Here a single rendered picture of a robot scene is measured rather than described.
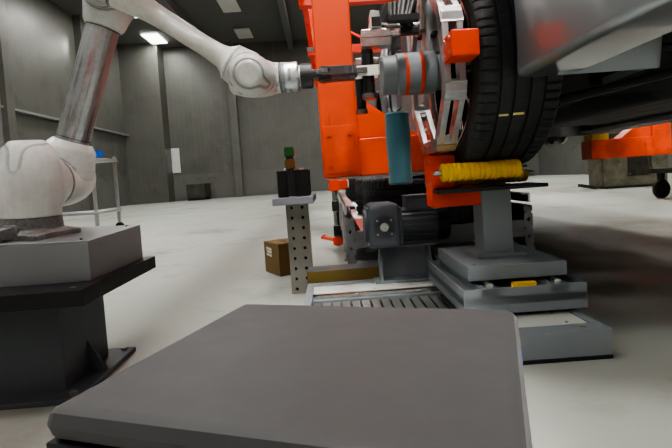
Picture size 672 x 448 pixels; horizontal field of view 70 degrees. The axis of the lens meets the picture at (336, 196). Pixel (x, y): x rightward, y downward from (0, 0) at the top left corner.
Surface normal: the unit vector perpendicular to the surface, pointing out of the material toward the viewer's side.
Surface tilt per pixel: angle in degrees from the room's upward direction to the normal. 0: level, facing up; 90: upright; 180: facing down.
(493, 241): 90
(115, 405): 0
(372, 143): 90
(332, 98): 90
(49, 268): 90
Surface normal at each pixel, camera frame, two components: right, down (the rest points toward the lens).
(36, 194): 0.65, 0.03
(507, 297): 0.01, 0.04
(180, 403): -0.07, -1.00
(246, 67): 0.15, 0.26
